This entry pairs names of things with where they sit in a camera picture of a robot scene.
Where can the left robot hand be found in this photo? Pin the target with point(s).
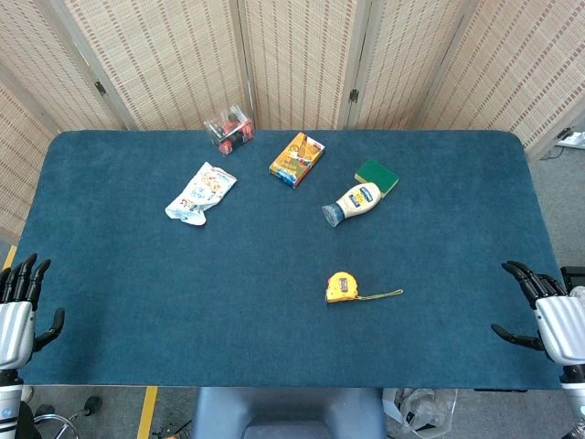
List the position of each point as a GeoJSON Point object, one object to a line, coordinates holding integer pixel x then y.
{"type": "Point", "coordinates": [16, 320]}

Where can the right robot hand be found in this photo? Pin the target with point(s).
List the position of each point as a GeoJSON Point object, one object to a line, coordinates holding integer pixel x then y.
{"type": "Point", "coordinates": [555, 322]}

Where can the yellow tape measure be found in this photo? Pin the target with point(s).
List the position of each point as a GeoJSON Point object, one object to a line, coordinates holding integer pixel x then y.
{"type": "Point", "coordinates": [341, 287]}

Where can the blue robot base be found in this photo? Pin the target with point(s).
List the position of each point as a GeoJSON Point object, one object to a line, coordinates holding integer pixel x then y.
{"type": "Point", "coordinates": [288, 414]}

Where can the clear plastic bag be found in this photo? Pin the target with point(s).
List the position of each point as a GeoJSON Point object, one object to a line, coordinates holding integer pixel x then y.
{"type": "Point", "coordinates": [422, 409]}

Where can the white power strip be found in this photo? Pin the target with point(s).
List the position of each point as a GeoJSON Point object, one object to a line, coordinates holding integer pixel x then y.
{"type": "Point", "coordinates": [571, 138]}

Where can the white snack bag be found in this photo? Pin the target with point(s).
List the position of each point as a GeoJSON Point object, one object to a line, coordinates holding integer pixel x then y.
{"type": "Point", "coordinates": [201, 194]}

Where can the green yellow sponge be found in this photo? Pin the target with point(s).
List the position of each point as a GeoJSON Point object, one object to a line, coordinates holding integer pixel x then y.
{"type": "Point", "coordinates": [378, 174]}

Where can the mayonnaise squeeze bottle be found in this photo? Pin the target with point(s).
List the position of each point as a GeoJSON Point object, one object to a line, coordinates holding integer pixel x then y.
{"type": "Point", "coordinates": [354, 202]}

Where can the blue table cloth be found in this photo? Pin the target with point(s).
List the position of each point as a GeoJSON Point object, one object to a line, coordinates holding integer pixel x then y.
{"type": "Point", "coordinates": [256, 274]}

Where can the clear box with red black items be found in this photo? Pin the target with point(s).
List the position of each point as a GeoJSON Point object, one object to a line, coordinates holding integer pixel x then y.
{"type": "Point", "coordinates": [230, 131]}

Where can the colourful card box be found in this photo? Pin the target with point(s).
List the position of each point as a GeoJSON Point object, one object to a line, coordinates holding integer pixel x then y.
{"type": "Point", "coordinates": [297, 160]}

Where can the woven folding screen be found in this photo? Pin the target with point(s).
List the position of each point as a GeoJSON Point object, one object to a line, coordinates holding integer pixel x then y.
{"type": "Point", "coordinates": [292, 59]}

